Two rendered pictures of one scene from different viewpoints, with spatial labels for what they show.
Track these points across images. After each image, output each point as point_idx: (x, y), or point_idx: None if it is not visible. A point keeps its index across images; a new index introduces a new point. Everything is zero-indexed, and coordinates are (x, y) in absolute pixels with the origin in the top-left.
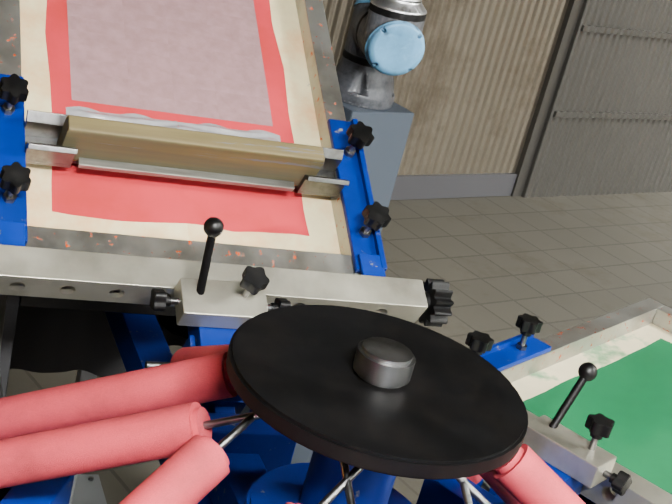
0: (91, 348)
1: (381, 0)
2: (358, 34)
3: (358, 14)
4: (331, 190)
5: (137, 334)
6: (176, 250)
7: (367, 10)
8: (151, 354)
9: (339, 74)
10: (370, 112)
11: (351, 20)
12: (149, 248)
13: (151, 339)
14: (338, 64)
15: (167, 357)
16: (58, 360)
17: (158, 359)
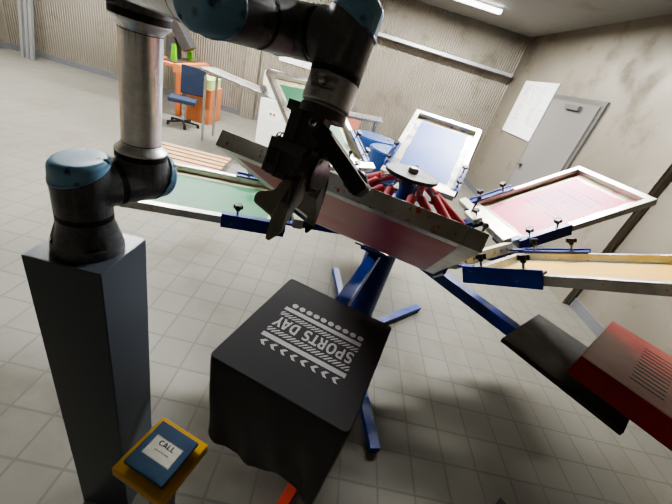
0: (245, 451)
1: (161, 151)
2: (135, 192)
3: (108, 183)
4: None
5: (347, 300)
6: None
7: (116, 173)
8: (350, 291)
9: (113, 237)
10: (126, 234)
11: (95, 195)
12: None
13: (343, 296)
14: (100, 235)
15: (345, 288)
16: (262, 464)
17: (349, 289)
